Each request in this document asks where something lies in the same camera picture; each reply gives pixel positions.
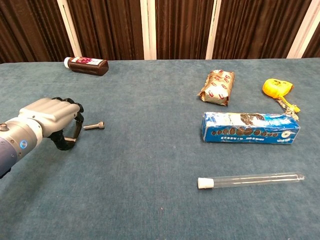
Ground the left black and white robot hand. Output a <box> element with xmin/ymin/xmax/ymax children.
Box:
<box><xmin>18</xmin><ymin>97</ymin><xmax>85</xmax><ymax>151</ymax></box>

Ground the dark red juice bottle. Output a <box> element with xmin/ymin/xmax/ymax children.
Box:
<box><xmin>63</xmin><ymin>56</ymin><xmax>110</xmax><ymax>77</ymax></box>

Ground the dark brown pleated curtain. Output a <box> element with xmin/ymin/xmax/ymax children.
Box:
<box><xmin>0</xmin><ymin>0</ymin><xmax>320</xmax><ymax>64</ymax></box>

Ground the blue felt table cover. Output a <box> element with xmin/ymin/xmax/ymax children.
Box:
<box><xmin>0</xmin><ymin>58</ymin><xmax>320</xmax><ymax>240</ymax></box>

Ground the beige snack packet red print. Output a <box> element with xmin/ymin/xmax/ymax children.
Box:
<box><xmin>196</xmin><ymin>69</ymin><xmax>236</xmax><ymax>107</ymax></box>

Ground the clear test tube white stopper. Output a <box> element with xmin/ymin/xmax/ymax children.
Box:
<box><xmin>197</xmin><ymin>171</ymin><xmax>306</xmax><ymax>191</ymax></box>

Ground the blue cookie box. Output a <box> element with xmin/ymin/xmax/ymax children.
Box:
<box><xmin>201</xmin><ymin>111</ymin><xmax>301</xmax><ymax>146</ymax></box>

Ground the yellow tape measure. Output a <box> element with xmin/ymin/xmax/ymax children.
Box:
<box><xmin>262</xmin><ymin>78</ymin><xmax>301</xmax><ymax>121</ymax></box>

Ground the white frame post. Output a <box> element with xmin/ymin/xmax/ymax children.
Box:
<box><xmin>205</xmin><ymin>0</ymin><xmax>222</xmax><ymax>60</ymax></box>
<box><xmin>286</xmin><ymin>0</ymin><xmax>320</xmax><ymax>60</ymax></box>
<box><xmin>56</xmin><ymin>0</ymin><xmax>83</xmax><ymax>59</ymax></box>
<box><xmin>139</xmin><ymin>0</ymin><xmax>157</xmax><ymax>61</ymax></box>

